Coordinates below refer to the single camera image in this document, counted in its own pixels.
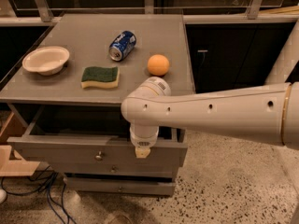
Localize white bowl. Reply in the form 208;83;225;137
22;46;70;76

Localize blue cables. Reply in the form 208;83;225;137
0;165;78;224

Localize grey drawer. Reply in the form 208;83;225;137
50;163;178;178
8;105;187;166
64;177;176;196

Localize dark low cabinet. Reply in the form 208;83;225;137
186;22;294;93

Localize orange ball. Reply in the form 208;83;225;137
147;54;170;77

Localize grey drawer cabinet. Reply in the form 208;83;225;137
1;14;194;184

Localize metal glass railing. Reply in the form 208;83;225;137
0;0;299;24

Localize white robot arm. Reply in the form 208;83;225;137
129;30;298;224

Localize grey middle drawer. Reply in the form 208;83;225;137
50;163;178;178

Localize blue soda can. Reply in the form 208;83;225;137
109;31;136;62

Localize grey bottom drawer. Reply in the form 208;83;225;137
64;177;176;196

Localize grey top drawer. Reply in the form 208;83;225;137
8;105;187;166

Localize green yellow sponge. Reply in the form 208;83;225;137
81;66;120;89

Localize light wooden box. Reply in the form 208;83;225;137
0;112;39;177

